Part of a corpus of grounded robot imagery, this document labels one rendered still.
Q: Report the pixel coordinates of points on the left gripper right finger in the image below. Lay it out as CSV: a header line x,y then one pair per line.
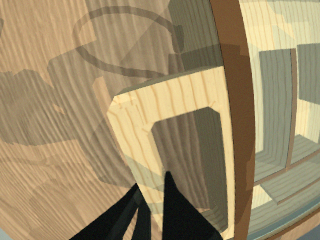
x,y
181,220

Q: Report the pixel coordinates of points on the wooden maze board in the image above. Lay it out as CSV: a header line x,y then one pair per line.
x,y
257,65

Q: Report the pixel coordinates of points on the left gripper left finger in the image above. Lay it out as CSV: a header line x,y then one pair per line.
x,y
113,223

